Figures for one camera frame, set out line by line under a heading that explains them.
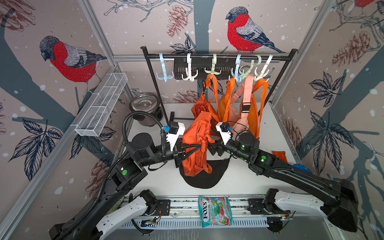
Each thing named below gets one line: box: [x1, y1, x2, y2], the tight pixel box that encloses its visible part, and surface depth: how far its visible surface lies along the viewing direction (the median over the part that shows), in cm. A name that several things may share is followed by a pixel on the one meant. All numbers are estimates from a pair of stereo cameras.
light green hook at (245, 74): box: [239, 55, 262, 80], surface depth 69 cm
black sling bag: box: [179, 156, 231, 189], surface depth 83 cm
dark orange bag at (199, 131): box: [182, 111, 215, 176], surface depth 52 cm
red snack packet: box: [271, 150, 288, 163], surface depth 92 cm
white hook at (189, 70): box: [181, 53, 199, 82], surface depth 69 cm
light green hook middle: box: [204, 53, 222, 75], surface depth 70 cm
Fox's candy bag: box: [198, 196, 233, 228], surface depth 72 cm
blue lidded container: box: [293, 163, 313, 174], surface depth 79 cm
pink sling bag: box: [230, 74, 254, 136], surface depth 79 cm
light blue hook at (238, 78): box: [231, 54, 245, 83], surface depth 68 cm
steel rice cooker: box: [130, 93, 163, 127], surface depth 102 cm
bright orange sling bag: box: [247, 78, 268, 140], surface depth 86 cm
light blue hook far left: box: [156, 53, 174, 83], surface depth 67 cm
